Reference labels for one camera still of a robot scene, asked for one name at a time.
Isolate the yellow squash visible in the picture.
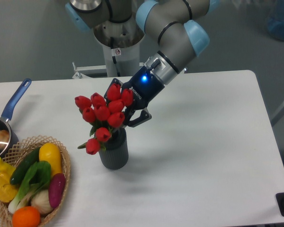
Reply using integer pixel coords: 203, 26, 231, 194
39, 143, 62, 177

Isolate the green bok choy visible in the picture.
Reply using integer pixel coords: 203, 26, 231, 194
8, 161, 51, 214

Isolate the orange fruit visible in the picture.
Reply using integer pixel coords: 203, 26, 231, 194
12, 206, 41, 227

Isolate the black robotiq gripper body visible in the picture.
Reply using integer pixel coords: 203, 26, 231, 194
122, 66, 165, 110

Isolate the yellow bell pepper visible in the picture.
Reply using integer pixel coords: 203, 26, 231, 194
0, 157, 18, 203

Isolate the white garlic bulb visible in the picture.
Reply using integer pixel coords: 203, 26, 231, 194
31, 189, 53, 215

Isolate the green cucumber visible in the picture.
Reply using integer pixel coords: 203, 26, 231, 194
9, 147, 41, 185

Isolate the black cable on pedestal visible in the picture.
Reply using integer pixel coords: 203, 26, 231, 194
109, 36, 121, 77

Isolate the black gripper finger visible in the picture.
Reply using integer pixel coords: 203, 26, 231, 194
104, 79, 122, 99
123, 108, 152, 128

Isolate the purple sweet potato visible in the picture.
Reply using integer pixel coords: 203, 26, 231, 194
48, 173, 66, 209

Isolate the blue handled saucepan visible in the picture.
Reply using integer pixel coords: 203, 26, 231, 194
0, 79, 32, 158

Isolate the woven wicker basket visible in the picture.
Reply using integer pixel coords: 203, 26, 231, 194
0, 135, 71, 227

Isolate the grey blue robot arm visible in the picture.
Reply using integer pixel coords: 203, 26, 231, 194
65, 0, 219, 127

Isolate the dark grey ribbed vase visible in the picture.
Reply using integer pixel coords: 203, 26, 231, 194
99, 128, 129, 170

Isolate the red tulip bouquet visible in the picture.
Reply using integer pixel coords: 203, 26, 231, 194
74, 83, 134, 155

